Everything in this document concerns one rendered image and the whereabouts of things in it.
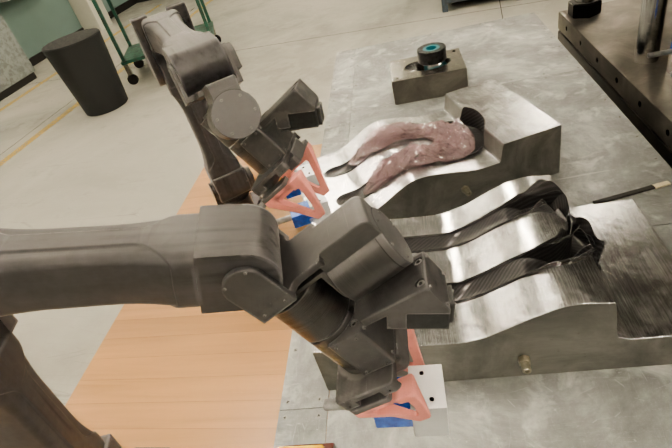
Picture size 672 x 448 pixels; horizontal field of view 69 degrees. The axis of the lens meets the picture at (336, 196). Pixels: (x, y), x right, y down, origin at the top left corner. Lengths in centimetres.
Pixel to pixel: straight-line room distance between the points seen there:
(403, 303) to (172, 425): 50
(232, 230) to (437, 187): 61
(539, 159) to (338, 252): 69
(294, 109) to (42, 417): 42
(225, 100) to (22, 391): 34
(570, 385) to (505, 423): 10
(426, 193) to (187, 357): 51
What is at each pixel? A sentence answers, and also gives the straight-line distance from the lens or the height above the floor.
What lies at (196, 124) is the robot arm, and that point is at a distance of 94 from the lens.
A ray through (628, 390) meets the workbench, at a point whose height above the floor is 80.
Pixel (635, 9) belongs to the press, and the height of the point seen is 79.
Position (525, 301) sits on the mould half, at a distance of 66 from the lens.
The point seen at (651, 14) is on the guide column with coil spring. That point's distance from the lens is 149.
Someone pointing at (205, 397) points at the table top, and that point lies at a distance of 83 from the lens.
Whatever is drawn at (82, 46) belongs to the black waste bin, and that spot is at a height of 58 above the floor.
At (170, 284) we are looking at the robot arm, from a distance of 39.
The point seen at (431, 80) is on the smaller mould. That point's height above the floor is 85.
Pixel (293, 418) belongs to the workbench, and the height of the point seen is 80.
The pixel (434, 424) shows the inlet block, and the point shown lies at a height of 93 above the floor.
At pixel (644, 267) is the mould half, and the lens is 81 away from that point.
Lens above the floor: 142
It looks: 35 degrees down
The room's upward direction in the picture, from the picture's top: 16 degrees counter-clockwise
